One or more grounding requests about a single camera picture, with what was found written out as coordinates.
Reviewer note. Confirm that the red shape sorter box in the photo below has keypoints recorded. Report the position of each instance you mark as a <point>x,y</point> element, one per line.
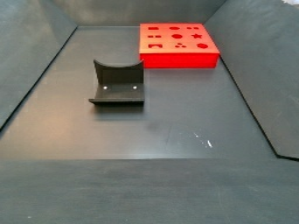
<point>178,45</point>

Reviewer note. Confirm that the black curved holder bracket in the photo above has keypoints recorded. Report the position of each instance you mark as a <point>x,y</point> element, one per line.
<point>120,83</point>

